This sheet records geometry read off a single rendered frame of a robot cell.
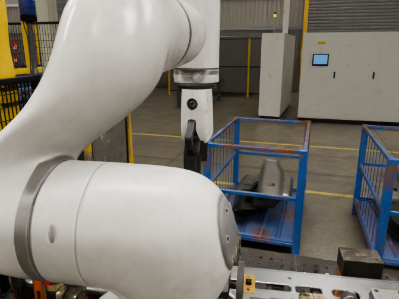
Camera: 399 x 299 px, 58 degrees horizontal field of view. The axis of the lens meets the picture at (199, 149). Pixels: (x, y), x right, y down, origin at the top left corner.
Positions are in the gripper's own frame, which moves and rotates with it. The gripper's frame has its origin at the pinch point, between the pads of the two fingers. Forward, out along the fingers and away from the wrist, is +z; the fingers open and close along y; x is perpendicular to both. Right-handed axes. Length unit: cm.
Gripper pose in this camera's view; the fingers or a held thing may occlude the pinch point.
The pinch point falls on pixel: (196, 162)
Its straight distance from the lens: 71.9
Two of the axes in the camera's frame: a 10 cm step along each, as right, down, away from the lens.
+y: 1.6, -2.7, 9.5
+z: 0.0, 9.6, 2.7
